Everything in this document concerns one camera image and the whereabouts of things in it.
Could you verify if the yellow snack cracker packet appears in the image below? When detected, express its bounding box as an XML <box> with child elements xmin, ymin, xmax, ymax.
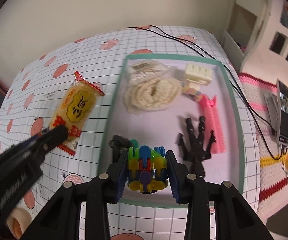
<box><xmin>49</xmin><ymin>71</ymin><xmax>105</xmax><ymax>156</ymax></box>

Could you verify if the black toy car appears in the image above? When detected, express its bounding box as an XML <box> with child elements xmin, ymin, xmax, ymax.
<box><xmin>109</xmin><ymin>135</ymin><xmax>135</xmax><ymax>163</ymax></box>

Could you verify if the pink hair roller clip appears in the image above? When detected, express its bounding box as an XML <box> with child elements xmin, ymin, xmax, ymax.
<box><xmin>199</xmin><ymin>94</ymin><xmax>226</xmax><ymax>154</ymax></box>

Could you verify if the rainbow pipe cleaner loop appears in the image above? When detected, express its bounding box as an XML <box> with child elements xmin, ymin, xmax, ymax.
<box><xmin>181</xmin><ymin>81</ymin><xmax>202</xmax><ymax>102</ymax></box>

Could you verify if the clear bag of beads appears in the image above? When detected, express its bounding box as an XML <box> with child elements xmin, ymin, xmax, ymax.
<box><xmin>127</xmin><ymin>60</ymin><xmax>172</xmax><ymax>82</ymax></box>

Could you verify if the cream plastic rack piece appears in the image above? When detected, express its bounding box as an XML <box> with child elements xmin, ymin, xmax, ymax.
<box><xmin>184</xmin><ymin>63</ymin><xmax>213</xmax><ymax>89</ymax></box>

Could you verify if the person's left hand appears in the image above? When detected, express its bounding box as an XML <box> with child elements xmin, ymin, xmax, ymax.
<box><xmin>6</xmin><ymin>207</ymin><xmax>32</xmax><ymax>239</ymax></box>

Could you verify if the fruit pattern grid tablecloth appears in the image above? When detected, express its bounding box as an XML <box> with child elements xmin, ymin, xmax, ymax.
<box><xmin>0</xmin><ymin>115</ymin><xmax>271</xmax><ymax>239</ymax></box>

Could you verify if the pink yellow crochet mat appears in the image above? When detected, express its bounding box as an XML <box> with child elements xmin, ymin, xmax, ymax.
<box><xmin>239</xmin><ymin>73</ymin><xmax>288</xmax><ymax>221</ymax></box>

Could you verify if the grey phone stand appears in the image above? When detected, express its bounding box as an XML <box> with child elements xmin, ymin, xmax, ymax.
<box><xmin>264</xmin><ymin>93</ymin><xmax>280</xmax><ymax>137</ymax></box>

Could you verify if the teal rimmed white tray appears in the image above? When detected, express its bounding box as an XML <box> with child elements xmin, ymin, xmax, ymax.
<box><xmin>97</xmin><ymin>54</ymin><xmax>245</xmax><ymax>192</ymax></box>

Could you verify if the smartphone on stand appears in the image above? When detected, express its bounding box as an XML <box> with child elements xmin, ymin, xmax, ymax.
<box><xmin>276</xmin><ymin>79</ymin><xmax>288</xmax><ymax>146</ymax></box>

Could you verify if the white cutout shelf unit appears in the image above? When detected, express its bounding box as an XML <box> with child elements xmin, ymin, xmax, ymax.
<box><xmin>221</xmin><ymin>0</ymin><xmax>288</xmax><ymax>81</ymax></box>

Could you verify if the black cable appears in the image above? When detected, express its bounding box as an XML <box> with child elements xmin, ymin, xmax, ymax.
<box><xmin>126</xmin><ymin>26</ymin><xmax>288</xmax><ymax>161</ymax></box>
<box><xmin>150</xmin><ymin>24</ymin><xmax>277</xmax><ymax>136</ymax></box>

